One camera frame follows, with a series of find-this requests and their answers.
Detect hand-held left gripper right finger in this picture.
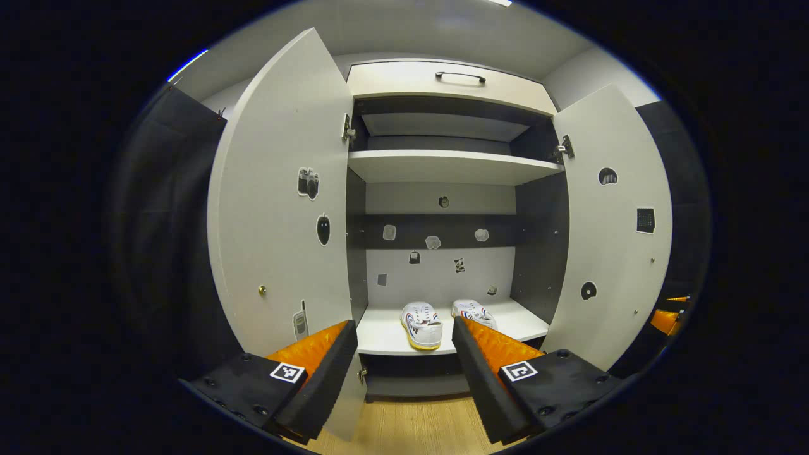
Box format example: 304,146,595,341
450,315,626,445

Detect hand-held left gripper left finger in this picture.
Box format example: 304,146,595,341
179,319,359,445

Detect white cabinet door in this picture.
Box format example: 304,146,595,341
540,84,672,372
207,27,367,443

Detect white striped canvas shoe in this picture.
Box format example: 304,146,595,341
451,299,498,331
400,301,444,351

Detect white cabinet drawer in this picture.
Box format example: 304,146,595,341
346,60,558,116

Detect black backdrop cloth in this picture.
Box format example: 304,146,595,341
107,82,712,380

